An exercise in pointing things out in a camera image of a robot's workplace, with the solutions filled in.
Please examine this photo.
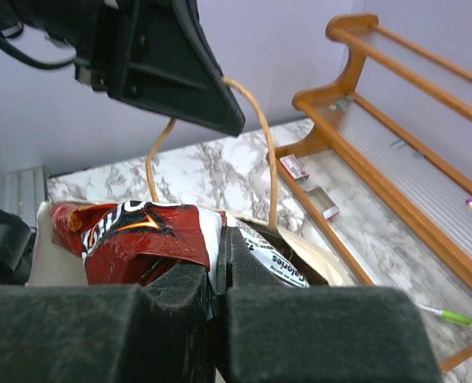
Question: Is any beige paper bag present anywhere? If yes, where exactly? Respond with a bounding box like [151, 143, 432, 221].
[24, 76, 356, 289]

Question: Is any open small cardboard box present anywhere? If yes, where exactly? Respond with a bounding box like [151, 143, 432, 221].
[304, 186, 340, 221]

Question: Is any red white matchbox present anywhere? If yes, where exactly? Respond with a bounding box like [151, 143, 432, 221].
[279, 154, 309, 180]

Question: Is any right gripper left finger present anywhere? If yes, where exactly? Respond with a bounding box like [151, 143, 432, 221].
[0, 263, 214, 382]

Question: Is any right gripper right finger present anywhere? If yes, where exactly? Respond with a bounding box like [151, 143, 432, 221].
[216, 227, 442, 382]

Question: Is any wooden two-tier shelf rack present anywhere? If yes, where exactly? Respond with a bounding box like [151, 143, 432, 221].
[275, 14, 472, 382]

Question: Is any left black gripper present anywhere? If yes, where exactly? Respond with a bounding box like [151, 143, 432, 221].
[0, 1, 246, 136]

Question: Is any red Doritos bag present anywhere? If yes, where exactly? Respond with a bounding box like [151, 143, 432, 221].
[50, 200, 309, 318]

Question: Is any green capped white marker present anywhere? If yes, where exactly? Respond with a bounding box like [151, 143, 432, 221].
[416, 303, 472, 326]

